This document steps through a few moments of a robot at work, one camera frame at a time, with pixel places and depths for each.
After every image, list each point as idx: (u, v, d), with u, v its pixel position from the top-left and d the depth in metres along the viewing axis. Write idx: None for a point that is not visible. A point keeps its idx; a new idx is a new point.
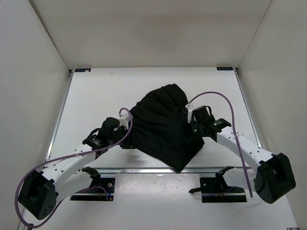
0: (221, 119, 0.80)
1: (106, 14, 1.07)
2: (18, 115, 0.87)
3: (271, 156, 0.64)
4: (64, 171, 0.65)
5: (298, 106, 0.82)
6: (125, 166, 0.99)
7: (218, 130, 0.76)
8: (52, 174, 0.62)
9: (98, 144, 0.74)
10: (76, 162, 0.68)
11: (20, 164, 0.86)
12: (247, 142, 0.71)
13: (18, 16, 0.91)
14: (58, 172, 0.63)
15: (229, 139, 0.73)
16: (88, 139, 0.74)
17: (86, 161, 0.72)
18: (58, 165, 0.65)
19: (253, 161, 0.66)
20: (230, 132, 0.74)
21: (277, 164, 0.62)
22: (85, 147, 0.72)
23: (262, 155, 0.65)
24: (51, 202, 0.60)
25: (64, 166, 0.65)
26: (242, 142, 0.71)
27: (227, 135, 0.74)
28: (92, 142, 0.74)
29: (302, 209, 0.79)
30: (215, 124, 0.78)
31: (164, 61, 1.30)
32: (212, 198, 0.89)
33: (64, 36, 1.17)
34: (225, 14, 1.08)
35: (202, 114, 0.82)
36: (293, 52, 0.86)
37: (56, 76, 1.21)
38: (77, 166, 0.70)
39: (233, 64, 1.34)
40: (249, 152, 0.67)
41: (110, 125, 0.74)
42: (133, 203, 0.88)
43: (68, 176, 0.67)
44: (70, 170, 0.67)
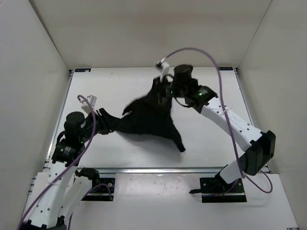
0: (206, 89, 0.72)
1: (105, 14, 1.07)
2: (18, 115, 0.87)
3: (260, 134, 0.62)
4: (51, 209, 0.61)
5: (298, 106, 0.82)
6: (125, 166, 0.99)
7: (206, 103, 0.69)
8: (41, 218, 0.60)
9: (70, 151, 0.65)
10: (58, 189, 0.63)
11: (19, 163, 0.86)
12: (236, 117, 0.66)
13: (18, 16, 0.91)
14: (45, 213, 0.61)
15: (217, 114, 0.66)
16: (56, 153, 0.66)
17: (68, 177, 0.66)
18: (41, 204, 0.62)
19: (242, 140, 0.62)
20: (218, 106, 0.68)
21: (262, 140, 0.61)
22: (59, 167, 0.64)
23: (252, 133, 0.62)
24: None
25: (48, 204, 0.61)
26: (231, 118, 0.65)
27: (215, 109, 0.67)
28: (63, 155, 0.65)
29: (302, 209, 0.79)
30: (200, 94, 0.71)
31: (164, 60, 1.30)
32: (213, 198, 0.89)
33: (64, 36, 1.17)
34: (225, 14, 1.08)
35: (187, 75, 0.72)
36: (293, 52, 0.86)
37: (56, 76, 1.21)
38: (64, 189, 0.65)
39: (233, 64, 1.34)
40: (239, 131, 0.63)
41: (75, 123, 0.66)
42: (133, 203, 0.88)
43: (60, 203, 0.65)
44: (57, 201, 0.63)
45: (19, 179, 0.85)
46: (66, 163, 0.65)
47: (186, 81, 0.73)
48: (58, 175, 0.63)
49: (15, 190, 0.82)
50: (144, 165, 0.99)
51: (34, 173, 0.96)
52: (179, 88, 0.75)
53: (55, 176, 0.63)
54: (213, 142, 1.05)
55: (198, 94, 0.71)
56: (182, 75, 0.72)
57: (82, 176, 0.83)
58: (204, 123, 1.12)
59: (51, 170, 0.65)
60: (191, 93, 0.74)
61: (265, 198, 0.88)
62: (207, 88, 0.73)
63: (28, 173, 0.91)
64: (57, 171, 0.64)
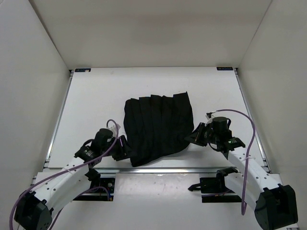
0: (237, 139, 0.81)
1: (105, 14, 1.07)
2: (18, 115, 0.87)
3: (277, 186, 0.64)
4: (56, 189, 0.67)
5: (298, 106, 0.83)
6: (124, 167, 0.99)
7: (231, 149, 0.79)
8: (45, 193, 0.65)
9: (90, 155, 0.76)
10: (69, 178, 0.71)
11: (19, 164, 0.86)
12: (256, 166, 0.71)
13: (18, 16, 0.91)
14: (50, 191, 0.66)
15: (239, 160, 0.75)
16: (79, 151, 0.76)
17: (79, 174, 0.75)
18: (49, 184, 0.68)
19: (257, 186, 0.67)
20: (242, 154, 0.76)
21: (282, 195, 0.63)
22: (77, 161, 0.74)
23: (268, 182, 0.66)
24: (46, 220, 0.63)
25: (56, 184, 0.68)
26: (251, 166, 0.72)
27: (238, 156, 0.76)
28: (85, 155, 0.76)
29: (302, 209, 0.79)
30: (229, 142, 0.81)
31: (164, 60, 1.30)
32: (212, 198, 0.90)
33: (64, 35, 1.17)
34: (225, 14, 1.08)
35: (222, 126, 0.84)
36: (293, 52, 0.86)
37: (56, 76, 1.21)
38: (71, 181, 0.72)
39: (233, 64, 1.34)
40: (255, 177, 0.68)
41: (103, 136, 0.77)
42: (132, 203, 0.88)
43: (62, 193, 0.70)
44: (62, 187, 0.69)
45: (19, 180, 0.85)
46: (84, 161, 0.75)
47: (220, 130, 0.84)
48: (75, 166, 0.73)
49: (15, 191, 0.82)
50: (143, 165, 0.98)
51: (34, 173, 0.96)
52: (214, 134, 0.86)
53: (72, 166, 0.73)
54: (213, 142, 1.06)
55: (228, 142, 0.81)
56: (217, 122, 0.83)
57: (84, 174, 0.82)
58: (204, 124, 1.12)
59: (70, 161, 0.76)
60: (222, 139, 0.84)
61: None
62: (239, 139, 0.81)
63: (28, 173, 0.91)
64: (75, 164, 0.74)
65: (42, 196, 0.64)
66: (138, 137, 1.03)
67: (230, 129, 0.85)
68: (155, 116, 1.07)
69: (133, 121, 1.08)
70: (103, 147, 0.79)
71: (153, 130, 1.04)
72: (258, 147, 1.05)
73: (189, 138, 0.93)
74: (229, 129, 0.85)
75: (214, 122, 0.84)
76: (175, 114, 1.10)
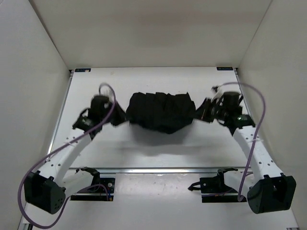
0: (248, 117, 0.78)
1: (105, 15, 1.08)
2: (18, 115, 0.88)
3: (279, 175, 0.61)
4: (61, 165, 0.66)
5: (298, 106, 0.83)
6: (125, 166, 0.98)
7: (239, 127, 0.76)
8: (51, 171, 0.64)
9: (89, 124, 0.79)
10: (71, 150, 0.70)
11: (19, 164, 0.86)
12: (262, 151, 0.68)
13: (18, 17, 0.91)
14: (55, 167, 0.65)
15: (245, 140, 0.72)
16: (77, 121, 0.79)
17: (79, 147, 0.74)
18: (53, 160, 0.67)
19: (258, 171, 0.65)
20: (250, 134, 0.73)
21: (282, 184, 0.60)
22: (78, 132, 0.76)
23: (270, 170, 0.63)
24: (60, 194, 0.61)
25: (60, 160, 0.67)
26: (257, 148, 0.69)
27: (244, 135, 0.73)
28: (84, 124, 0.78)
29: (302, 209, 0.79)
30: (239, 118, 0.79)
31: (164, 60, 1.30)
32: (212, 198, 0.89)
33: (64, 36, 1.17)
34: (225, 14, 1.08)
35: (233, 101, 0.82)
36: (293, 53, 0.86)
37: (56, 76, 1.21)
38: (75, 153, 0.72)
39: (233, 64, 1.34)
40: (258, 162, 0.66)
41: (99, 102, 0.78)
42: (132, 203, 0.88)
43: (67, 166, 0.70)
44: (66, 162, 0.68)
45: (18, 180, 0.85)
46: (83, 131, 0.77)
47: (230, 105, 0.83)
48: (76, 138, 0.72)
49: (14, 191, 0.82)
50: (144, 165, 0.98)
51: None
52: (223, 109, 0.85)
53: (73, 138, 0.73)
54: (213, 143, 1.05)
55: (237, 118, 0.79)
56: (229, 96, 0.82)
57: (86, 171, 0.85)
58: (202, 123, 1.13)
59: (70, 134, 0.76)
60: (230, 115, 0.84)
61: None
62: (249, 117, 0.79)
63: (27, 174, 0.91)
64: (75, 135, 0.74)
65: (48, 174, 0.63)
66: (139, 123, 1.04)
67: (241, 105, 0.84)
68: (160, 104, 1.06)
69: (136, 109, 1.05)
70: (99, 112, 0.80)
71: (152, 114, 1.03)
72: None
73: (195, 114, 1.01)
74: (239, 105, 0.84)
75: (224, 95, 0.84)
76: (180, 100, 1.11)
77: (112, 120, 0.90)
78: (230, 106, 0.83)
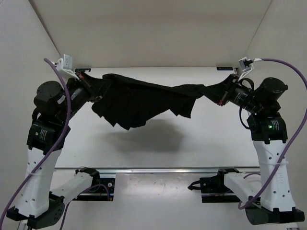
0: (280, 125, 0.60)
1: (105, 15, 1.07)
2: (18, 115, 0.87)
3: (290, 210, 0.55)
4: (36, 198, 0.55)
5: (298, 106, 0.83)
6: (125, 166, 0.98)
7: (266, 140, 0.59)
8: (27, 209, 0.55)
9: (46, 134, 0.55)
10: (41, 178, 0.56)
11: (19, 164, 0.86)
12: (283, 178, 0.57)
13: (19, 17, 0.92)
14: (29, 204, 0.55)
15: (267, 159, 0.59)
16: (32, 138, 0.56)
17: (51, 166, 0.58)
18: (25, 195, 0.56)
19: (268, 199, 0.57)
20: (276, 154, 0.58)
21: (289, 217, 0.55)
22: (37, 154, 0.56)
23: (283, 202, 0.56)
24: (52, 213, 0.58)
25: (32, 194, 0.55)
26: (277, 174, 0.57)
27: (268, 154, 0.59)
28: (39, 137, 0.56)
29: (302, 209, 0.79)
30: (269, 126, 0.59)
31: (164, 60, 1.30)
32: (212, 198, 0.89)
33: (64, 36, 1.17)
34: (224, 14, 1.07)
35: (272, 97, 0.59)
36: (293, 52, 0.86)
37: (55, 76, 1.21)
38: (49, 174, 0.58)
39: (233, 64, 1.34)
40: (272, 191, 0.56)
41: (46, 101, 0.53)
42: (132, 203, 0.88)
43: (47, 190, 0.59)
44: (42, 191, 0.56)
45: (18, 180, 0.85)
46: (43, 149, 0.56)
47: (265, 101, 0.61)
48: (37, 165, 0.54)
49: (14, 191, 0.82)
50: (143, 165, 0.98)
51: None
52: (252, 102, 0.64)
53: (34, 164, 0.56)
54: (212, 143, 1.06)
55: (267, 124, 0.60)
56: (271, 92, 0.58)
57: (85, 173, 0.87)
58: (200, 119, 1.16)
59: (29, 156, 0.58)
60: (261, 115, 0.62)
61: None
62: (282, 124, 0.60)
63: None
64: (36, 160, 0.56)
65: (26, 212, 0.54)
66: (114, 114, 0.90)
67: (278, 106, 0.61)
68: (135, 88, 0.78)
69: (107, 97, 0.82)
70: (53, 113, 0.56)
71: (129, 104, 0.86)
72: None
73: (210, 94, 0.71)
74: (277, 104, 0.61)
75: (263, 88, 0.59)
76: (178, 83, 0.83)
77: (79, 106, 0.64)
78: (265, 103, 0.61)
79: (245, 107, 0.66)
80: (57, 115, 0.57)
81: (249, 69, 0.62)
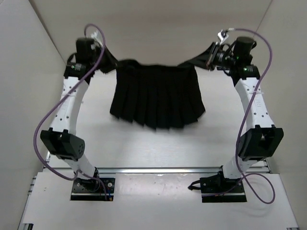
0: (254, 68, 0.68)
1: (105, 15, 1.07)
2: (18, 114, 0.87)
3: (270, 126, 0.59)
4: (69, 117, 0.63)
5: (298, 105, 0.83)
6: (125, 166, 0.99)
7: (242, 77, 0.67)
8: (60, 125, 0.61)
9: (80, 68, 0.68)
10: (73, 101, 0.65)
11: (19, 164, 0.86)
12: (260, 102, 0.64)
13: (18, 17, 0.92)
14: (65, 120, 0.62)
15: (246, 91, 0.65)
16: (67, 70, 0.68)
17: (80, 96, 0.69)
18: (59, 114, 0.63)
19: (251, 120, 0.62)
20: (252, 86, 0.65)
21: (270, 133, 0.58)
22: (72, 81, 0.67)
23: (264, 120, 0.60)
24: (78, 142, 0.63)
25: (66, 112, 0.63)
26: (255, 101, 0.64)
27: (246, 87, 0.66)
28: (75, 70, 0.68)
29: (303, 209, 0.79)
30: (244, 69, 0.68)
31: (164, 60, 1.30)
32: (212, 198, 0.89)
33: (64, 36, 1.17)
34: (224, 13, 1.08)
35: (246, 48, 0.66)
36: (293, 52, 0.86)
37: (56, 75, 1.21)
38: (77, 104, 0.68)
39: None
40: (253, 112, 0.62)
41: (84, 42, 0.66)
42: (132, 203, 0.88)
43: (75, 118, 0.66)
44: (73, 112, 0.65)
45: (18, 179, 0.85)
46: (78, 77, 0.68)
47: (242, 52, 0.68)
48: (73, 87, 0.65)
49: (14, 191, 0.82)
50: (144, 165, 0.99)
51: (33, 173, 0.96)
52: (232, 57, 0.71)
53: (69, 88, 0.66)
54: (213, 142, 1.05)
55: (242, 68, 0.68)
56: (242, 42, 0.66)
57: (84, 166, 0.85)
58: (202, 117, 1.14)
59: (64, 85, 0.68)
60: (238, 63, 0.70)
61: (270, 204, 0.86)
62: (256, 69, 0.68)
63: (27, 173, 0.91)
64: (71, 85, 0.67)
65: (61, 128, 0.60)
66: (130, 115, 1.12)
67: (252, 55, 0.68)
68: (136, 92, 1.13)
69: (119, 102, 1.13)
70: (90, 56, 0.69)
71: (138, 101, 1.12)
72: None
73: (201, 62, 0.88)
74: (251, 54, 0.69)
75: (237, 41, 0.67)
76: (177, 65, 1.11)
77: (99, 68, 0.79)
78: (241, 54, 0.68)
79: (227, 66, 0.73)
80: (92, 61, 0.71)
81: (226, 37, 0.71)
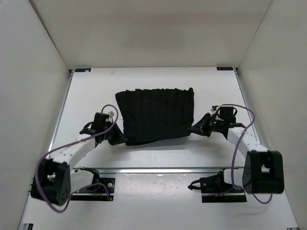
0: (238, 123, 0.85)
1: (105, 15, 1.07)
2: (18, 115, 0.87)
3: (266, 150, 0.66)
4: (73, 155, 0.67)
5: (298, 106, 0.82)
6: (126, 166, 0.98)
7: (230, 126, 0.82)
8: (62, 158, 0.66)
9: (94, 132, 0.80)
10: (80, 146, 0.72)
11: (19, 164, 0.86)
12: (250, 137, 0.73)
13: (19, 18, 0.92)
14: (67, 156, 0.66)
15: (236, 133, 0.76)
16: (84, 130, 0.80)
17: (85, 147, 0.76)
18: (65, 151, 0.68)
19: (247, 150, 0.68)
20: (239, 129, 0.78)
21: (270, 159, 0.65)
22: (85, 136, 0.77)
23: (259, 147, 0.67)
24: (66, 186, 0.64)
25: (70, 151, 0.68)
26: (245, 137, 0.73)
27: (235, 131, 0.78)
28: (89, 132, 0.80)
29: (302, 209, 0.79)
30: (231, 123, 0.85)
31: (164, 61, 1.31)
32: (212, 198, 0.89)
33: (64, 36, 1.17)
34: (224, 14, 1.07)
35: (226, 112, 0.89)
36: (293, 53, 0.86)
37: (56, 76, 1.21)
38: (80, 153, 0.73)
39: (233, 64, 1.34)
40: (247, 143, 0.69)
41: (102, 115, 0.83)
42: (132, 203, 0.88)
43: (74, 162, 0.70)
44: (76, 155, 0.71)
45: (19, 179, 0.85)
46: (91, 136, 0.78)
47: (225, 115, 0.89)
48: (83, 138, 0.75)
49: (14, 191, 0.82)
50: (143, 165, 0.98)
51: (33, 173, 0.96)
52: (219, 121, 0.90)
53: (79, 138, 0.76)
54: (214, 141, 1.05)
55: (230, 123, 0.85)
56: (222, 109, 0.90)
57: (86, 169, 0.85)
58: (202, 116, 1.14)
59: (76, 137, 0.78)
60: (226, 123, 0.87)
61: (269, 204, 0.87)
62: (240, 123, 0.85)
63: (27, 173, 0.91)
64: (80, 137, 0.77)
65: (61, 159, 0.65)
66: (130, 108, 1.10)
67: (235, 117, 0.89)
68: (142, 98, 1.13)
69: (132, 108, 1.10)
70: (103, 125, 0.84)
71: (143, 106, 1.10)
72: None
73: (193, 129, 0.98)
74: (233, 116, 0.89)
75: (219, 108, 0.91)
76: (171, 114, 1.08)
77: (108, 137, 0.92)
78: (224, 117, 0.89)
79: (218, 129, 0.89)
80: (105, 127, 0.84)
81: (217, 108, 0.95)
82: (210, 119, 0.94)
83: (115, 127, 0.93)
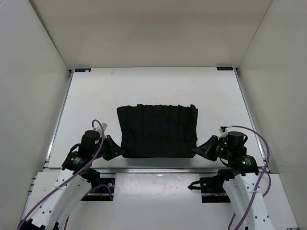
0: (252, 161, 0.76)
1: (105, 15, 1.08)
2: (19, 115, 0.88)
3: None
4: (52, 211, 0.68)
5: (299, 106, 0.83)
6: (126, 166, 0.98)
7: (242, 174, 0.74)
8: (41, 218, 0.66)
9: (79, 162, 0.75)
10: (61, 194, 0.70)
11: (19, 164, 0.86)
12: (261, 205, 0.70)
13: (19, 19, 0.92)
14: (46, 215, 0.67)
15: (246, 189, 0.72)
16: (67, 160, 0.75)
17: (71, 186, 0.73)
18: (44, 206, 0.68)
19: (253, 224, 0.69)
20: (252, 183, 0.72)
21: None
22: (66, 174, 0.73)
23: (265, 225, 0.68)
24: None
25: (50, 206, 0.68)
26: (255, 202, 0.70)
27: (246, 184, 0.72)
28: (73, 163, 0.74)
29: (303, 209, 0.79)
30: (243, 162, 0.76)
31: (163, 61, 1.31)
32: (212, 198, 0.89)
33: (64, 36, 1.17)
34: (224, 14, 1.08)
35: (237, 141, 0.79)
36: (294, 53, 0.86)
37: (56, 76, 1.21)
38: (65, 196, 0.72)
39: (233, 64, 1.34)
40: (254, 216, 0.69)
41: (90, 139, 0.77)
42: (132, 204, 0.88)
43: (60, 208, 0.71)
44: (59, 204, 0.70)
45: (19, 179, 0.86)
46: (73, 171, 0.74)
47: (235, 144, 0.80)
48: (65, 181, 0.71)
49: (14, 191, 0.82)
50: (143, 164, 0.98)
51: (33, 173, 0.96)
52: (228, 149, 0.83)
53: (62, 181, 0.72)
54: None
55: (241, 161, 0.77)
56: (231, 138, 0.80)
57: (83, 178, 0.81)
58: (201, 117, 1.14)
59: (60, 175, 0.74)
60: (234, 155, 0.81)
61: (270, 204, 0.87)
62: (253, 161, 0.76)
63: (27, 173, 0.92)
64: (64, 178, 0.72)
65: (39, 222, 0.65)
66: (128, 120, 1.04)
67: (246, 148, 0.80)
68: (144, 111, 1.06)
69: (131, 120, 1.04)
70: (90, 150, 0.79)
71: (144, 120, 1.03)
72: (258, 147, 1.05)
73: (198, 150, 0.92)
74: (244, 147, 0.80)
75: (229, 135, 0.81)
76: (172, 132, 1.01)
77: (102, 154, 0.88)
78: (233, 146, 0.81)
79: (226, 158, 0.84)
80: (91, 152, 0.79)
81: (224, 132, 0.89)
82: (219, 143, 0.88)
83: (108, 142, 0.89)
